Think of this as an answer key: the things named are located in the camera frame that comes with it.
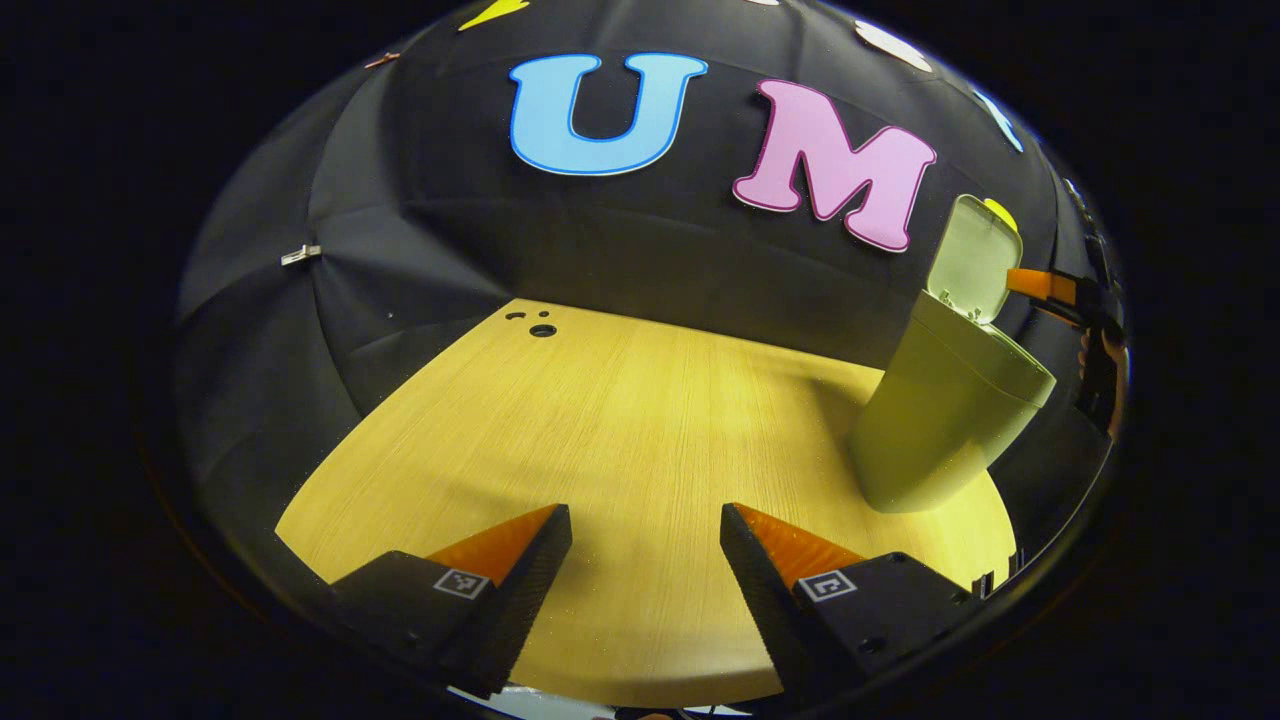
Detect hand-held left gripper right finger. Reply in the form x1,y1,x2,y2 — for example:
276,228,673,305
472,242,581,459
720,503,986,699

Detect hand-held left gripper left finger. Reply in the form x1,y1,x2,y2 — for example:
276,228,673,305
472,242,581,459
330,504,574,699

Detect green desktop garbage bin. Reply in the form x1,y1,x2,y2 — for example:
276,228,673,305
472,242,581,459
850,195,1058,514

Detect wooden desktop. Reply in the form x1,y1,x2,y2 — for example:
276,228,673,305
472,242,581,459
275,297,1018,709

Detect black backdrop cloth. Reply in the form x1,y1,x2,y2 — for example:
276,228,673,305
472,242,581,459
172,0,1126,601

